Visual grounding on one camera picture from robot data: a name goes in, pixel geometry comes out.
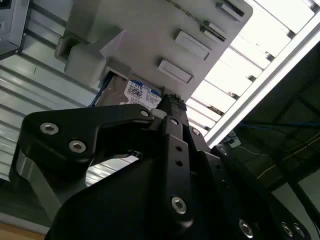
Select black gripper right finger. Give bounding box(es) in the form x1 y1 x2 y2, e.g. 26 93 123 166
183 103 276 201

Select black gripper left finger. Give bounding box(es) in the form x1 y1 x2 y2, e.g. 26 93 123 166
9 94 196 227

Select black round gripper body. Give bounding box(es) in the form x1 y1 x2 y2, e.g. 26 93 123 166
44 149 316 240

